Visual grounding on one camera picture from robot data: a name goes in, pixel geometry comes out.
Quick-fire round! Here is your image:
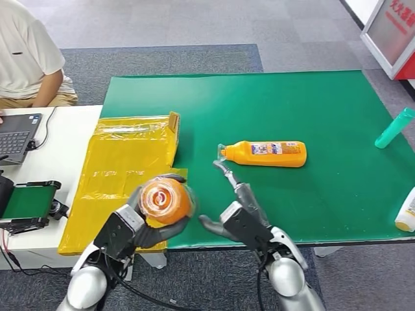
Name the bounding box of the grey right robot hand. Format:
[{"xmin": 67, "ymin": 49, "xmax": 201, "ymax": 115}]
[{"xmin": 198, "ymin": 159, "xmax": 272, "ymax": 240}]

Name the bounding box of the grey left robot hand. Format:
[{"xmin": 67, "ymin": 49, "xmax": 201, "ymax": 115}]
[{"xmin": 125, "ymin": 173, "xmax": 197, "ymax": 250}]

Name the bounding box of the orange Tide bottle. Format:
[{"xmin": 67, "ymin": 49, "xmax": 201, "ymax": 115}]
[{"xmin": 137, "ymin": 177, "xmax": 197, "ymax": 227}]

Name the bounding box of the orange bottle with small label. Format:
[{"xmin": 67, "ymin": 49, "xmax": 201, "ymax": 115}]
[{"xmin": 217, "ymin": 140, "xmax": 308, "ymax": 168}]

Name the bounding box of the teal plastic bottle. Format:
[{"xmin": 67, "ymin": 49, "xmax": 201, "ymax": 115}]
[{"xmin": 374, "ymin": 107, "xmax": 415, "ymax": 150}]

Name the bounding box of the white and yellow bottle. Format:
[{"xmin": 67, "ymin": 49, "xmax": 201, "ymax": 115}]
[{"xmin": 394, "ymin": 186, "xmax": 415, "ymax": 233}]

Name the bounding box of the grey metal table foot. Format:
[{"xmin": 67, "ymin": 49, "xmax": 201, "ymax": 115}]
[
  {"xmin": 124, "ymin": 251, "xmax": 167, "ymax": 282},
  {"xmin": 313, "ymin": 245, "xmax": 343, "ymax": 259}
]

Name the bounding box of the yellow taped cardboard box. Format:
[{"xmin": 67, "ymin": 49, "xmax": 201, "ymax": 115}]
[{"xmin": 57, "ymin": 111, "xmax": 189, "ymax": 257}]

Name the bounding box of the green table mat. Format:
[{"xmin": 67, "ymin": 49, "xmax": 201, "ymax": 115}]
[{"xmin": 99, "ymin": 69, "xmax": 415, "ymax": 250}]

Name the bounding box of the small green belt conveyor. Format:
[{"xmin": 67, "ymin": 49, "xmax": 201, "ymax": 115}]
[{"xmin": 0, "ymin": 175, "xmax": 70, "ymax": 235}]

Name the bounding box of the grey laptop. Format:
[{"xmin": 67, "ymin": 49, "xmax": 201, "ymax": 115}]
[{"xmin": 0, "ymin": 113, "xmax": 42, "ymax": 167}]

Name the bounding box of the white and red sign stand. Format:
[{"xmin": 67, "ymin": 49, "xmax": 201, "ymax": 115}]
[{"xmin": 360, "ymin": 0, "xmax": 415, "ymax": 81}]

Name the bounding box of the person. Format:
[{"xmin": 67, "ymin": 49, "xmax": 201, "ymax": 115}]
[{"xmin": 0, "ymin": 0, "xmax": 79, "ymax": 109}]

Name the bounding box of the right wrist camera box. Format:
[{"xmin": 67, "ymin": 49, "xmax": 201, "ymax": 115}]
[{"xmin": 220, "ymin": 200, "xmax": 275, "ymax": 253}]

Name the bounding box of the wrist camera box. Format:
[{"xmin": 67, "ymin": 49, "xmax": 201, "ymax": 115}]
[
  {"xmin": 94, "ymin": 204, "xmax": 145, "ymax": 261},
  {"xmin": 220, "ymin": 200, "xmax": 275, "ymax": 253}
]

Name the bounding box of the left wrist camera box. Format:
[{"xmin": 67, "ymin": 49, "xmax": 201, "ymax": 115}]
[{"xmin": 94, "ymin": 204, "xmax": 145, "ymax": 261}]

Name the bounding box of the black laptop cable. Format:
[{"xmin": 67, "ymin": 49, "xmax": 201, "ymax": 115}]
[{"xmin": 26, "ymin": 106, "xmax": 57, "ymax": 152}]

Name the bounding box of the black floor cable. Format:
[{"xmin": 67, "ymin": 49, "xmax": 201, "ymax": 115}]
[{"xmin": 0, "ymin": 245, "xmax": 70, "ymax": 277}]

